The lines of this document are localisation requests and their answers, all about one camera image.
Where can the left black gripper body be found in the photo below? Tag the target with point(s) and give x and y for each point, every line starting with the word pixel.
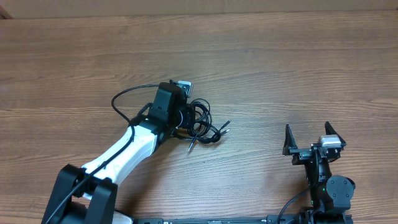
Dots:
pixel 188 115

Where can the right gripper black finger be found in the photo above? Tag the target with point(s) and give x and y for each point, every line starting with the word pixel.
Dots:
pixel 330 130
pixel 290 146

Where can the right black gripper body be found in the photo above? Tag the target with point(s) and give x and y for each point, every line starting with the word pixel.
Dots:
pixel 301 156

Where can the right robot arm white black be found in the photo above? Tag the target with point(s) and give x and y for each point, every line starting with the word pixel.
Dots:
pixel 330 194

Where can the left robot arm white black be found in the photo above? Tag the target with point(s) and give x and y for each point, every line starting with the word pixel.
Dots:
pixel 87 194

